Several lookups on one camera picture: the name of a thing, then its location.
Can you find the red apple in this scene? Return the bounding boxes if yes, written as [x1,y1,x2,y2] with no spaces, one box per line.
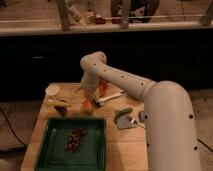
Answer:
[82,99,94,110]

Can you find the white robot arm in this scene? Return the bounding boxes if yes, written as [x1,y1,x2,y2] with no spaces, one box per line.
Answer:
[80,51,201,171]

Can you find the red bowl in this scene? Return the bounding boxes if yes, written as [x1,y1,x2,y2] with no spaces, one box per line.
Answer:
[98,79,107,97]

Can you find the green cucumber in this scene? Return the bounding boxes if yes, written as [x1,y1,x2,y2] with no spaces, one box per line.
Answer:
[114,107,133,125]

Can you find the grey cloth piece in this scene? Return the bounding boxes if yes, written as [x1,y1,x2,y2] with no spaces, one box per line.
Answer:
[117,114,137,130]

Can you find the small grey block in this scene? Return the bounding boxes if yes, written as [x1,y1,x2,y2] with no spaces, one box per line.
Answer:
[139,111,147,122]

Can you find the dark brown food item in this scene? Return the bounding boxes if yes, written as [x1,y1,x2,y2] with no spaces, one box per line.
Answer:
[56,107,68,116]

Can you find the wooden table board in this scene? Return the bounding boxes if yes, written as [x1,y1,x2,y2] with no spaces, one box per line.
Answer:
[21,83,148,171]

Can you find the white round lid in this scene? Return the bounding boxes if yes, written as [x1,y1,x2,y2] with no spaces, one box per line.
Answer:
[45,84,60,96]

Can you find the dark grape bunch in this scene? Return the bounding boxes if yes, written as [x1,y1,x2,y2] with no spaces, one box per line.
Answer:
[65,128,87,152]

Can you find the green plastic tray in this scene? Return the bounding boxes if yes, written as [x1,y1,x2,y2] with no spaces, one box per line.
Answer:
[34,117,106,171]

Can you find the black floor cable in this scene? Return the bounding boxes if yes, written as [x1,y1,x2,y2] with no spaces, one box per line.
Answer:
[0,108,28,149]

